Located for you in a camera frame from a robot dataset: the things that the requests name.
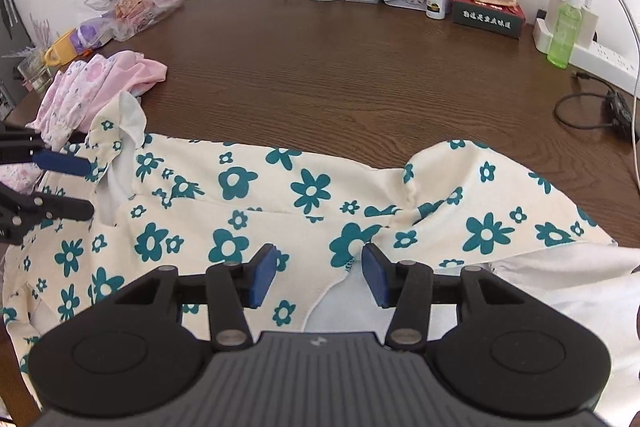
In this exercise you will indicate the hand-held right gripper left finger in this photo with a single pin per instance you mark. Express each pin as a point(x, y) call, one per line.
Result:
point(262, 276)

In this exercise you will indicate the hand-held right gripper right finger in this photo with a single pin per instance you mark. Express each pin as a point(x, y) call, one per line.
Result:
point(377, 277)

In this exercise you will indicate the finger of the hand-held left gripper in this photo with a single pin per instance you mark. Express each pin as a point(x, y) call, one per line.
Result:
point(65, 209)
point(65, 163)

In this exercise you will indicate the cream teal flower print garment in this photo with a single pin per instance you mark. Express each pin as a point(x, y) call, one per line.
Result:
point(320, 227)

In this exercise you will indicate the pink floral print garment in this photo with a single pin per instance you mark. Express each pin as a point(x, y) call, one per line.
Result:
point(82, 87)

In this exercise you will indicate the clear glass container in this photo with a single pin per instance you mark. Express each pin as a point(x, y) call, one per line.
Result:
point(34, 69)

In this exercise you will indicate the yellow plastic item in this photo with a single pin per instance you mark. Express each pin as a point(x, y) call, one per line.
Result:
point(62, 49)

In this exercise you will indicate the plain pink garment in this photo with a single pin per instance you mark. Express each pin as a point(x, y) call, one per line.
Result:
point(142, 72)

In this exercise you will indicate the purple plastic item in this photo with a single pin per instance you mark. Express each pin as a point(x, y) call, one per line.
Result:
point(92, 32)

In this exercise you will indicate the clear plastic snack bag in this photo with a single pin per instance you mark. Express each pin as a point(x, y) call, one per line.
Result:
point(137, 4)

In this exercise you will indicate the dark green and red box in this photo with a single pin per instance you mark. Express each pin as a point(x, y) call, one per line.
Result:
point(487, 19)

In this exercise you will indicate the green spray bottle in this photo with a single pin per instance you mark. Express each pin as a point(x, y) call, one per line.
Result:
point(565, 32)

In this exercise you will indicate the white power strip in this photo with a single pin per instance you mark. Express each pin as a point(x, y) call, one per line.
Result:
point(607, 62)

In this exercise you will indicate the white charger plug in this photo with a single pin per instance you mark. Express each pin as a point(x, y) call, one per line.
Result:
point(591, 24)
point(554, 9)

